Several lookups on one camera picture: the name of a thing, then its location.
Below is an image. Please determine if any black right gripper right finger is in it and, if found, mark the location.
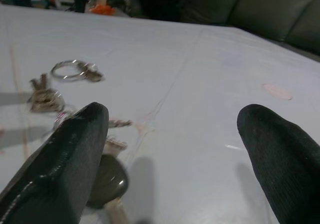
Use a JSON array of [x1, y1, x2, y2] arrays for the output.
[[236, 104, 320, 224]]

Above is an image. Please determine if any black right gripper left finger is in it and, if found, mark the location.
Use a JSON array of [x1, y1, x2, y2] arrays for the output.
[[0, 102, 110, 224]]

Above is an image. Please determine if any black-headed car key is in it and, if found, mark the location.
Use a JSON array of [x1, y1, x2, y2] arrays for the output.
[[86, 153, 131, 224]]

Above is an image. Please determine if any small silver key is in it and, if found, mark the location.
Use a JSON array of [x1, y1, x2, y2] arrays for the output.
[[104, 119, 133, 157]]

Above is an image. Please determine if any brass key bunch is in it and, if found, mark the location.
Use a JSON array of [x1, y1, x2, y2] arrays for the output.
[[26, 73, 66, 113]]

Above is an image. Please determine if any white table cloth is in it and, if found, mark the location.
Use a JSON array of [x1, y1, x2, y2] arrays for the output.
[[0, 4, 320, 224]]

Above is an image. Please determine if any dark green leather sofa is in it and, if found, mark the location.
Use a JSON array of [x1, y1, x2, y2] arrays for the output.
[[174, 0, 320, 56]]

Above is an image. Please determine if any orange plastic bag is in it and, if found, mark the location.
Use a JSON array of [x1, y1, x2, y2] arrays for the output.
[[87, 4, 116, 16]]

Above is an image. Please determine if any black bag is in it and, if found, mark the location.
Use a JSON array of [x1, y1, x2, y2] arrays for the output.
[[126, 0, 181, 22]]

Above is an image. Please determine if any silver key ring with keys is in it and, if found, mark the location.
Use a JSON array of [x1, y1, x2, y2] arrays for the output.
[[50, 59, 105, 83]]

